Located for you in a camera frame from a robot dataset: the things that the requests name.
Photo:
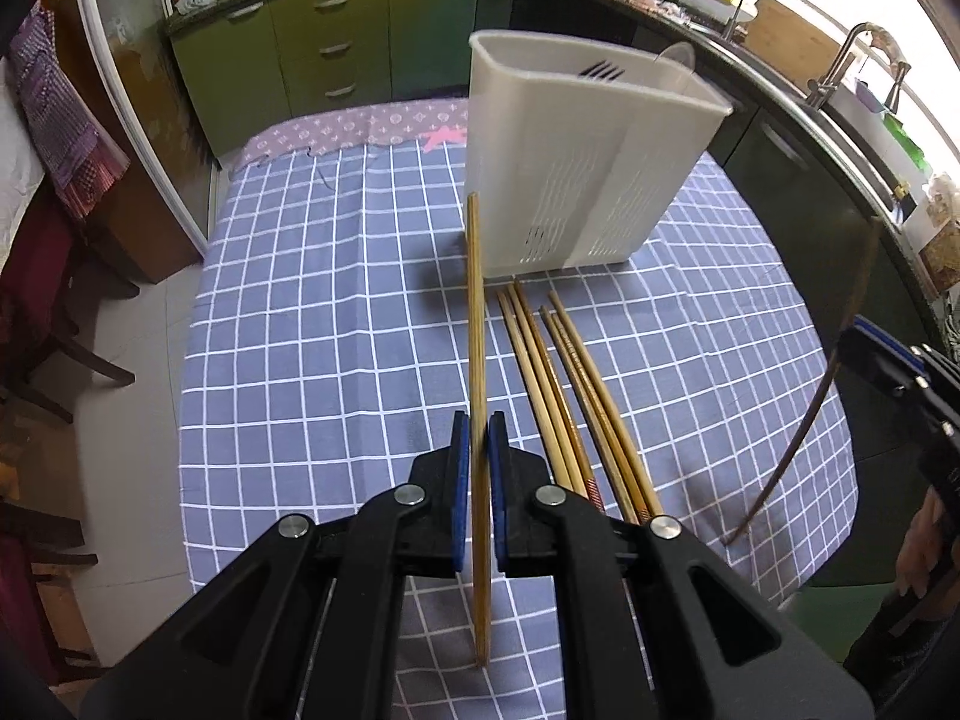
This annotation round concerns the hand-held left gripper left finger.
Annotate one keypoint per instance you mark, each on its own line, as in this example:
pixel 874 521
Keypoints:
pixel 461 495

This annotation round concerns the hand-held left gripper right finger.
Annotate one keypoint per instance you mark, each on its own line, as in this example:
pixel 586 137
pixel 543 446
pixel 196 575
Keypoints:
pixel 498 495

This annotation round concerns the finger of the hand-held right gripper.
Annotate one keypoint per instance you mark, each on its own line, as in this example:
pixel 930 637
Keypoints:
pixel 874 352

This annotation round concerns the dark brown chopstick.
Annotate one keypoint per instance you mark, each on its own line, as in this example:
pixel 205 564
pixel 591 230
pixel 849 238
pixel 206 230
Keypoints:
pixel 787 465

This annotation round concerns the white plastic utensil holder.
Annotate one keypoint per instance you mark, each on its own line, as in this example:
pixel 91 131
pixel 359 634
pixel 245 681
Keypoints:
pixel 570 165

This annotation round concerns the person's right hand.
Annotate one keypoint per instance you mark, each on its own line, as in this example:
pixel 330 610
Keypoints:
pixel 919 547

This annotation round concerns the blue checked tablecloth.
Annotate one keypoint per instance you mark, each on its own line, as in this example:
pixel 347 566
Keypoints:
pixel 337 315

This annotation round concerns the metal sink faucet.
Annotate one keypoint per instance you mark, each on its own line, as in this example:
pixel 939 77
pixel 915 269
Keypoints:
pixel 847 52

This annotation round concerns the wooden cutting board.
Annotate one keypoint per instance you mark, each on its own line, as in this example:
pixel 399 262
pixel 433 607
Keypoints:
pixel 795 37

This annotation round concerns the pink patterned cloth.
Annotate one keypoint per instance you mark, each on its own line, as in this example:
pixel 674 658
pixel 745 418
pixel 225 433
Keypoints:
pixel 360 127

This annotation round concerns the dark wooden chair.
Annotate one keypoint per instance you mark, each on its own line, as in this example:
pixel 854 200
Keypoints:
pixel 45 315

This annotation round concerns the green kitchen base cabinet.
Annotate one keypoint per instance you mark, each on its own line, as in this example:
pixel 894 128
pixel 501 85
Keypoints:
pixel 337 30

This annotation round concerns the white framed glass door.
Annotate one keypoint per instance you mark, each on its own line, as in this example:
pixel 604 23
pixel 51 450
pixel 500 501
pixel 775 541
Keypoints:
pixel 127 90

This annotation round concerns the purple checked hanging cloth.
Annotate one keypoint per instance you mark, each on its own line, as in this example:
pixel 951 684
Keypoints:
pixel 60 120

